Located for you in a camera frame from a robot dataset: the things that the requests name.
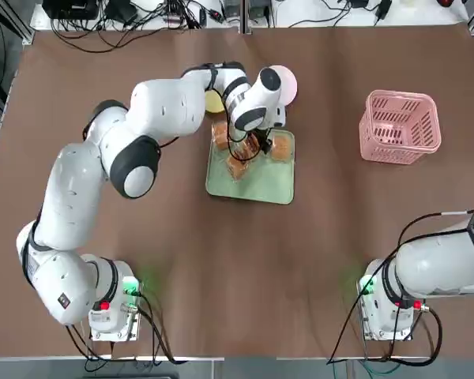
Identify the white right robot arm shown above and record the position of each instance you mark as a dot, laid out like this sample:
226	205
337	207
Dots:
438	260

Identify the pinkish white round plate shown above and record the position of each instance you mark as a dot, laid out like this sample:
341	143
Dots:
289	87

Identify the small pink plastic basket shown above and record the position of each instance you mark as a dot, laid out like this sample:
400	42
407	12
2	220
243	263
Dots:
399	156

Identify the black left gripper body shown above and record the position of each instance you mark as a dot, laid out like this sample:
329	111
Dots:
265	135

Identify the yellow round plate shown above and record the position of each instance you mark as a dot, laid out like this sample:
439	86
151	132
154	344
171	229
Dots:
212	103

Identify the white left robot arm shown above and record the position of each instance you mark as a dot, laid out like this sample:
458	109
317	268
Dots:
75	189

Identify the black dock box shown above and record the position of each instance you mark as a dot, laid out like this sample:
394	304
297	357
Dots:
71	8

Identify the small red object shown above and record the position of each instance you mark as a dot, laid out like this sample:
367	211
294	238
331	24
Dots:
445	3

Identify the green rectangular tray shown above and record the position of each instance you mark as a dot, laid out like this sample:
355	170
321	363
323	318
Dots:
260	185

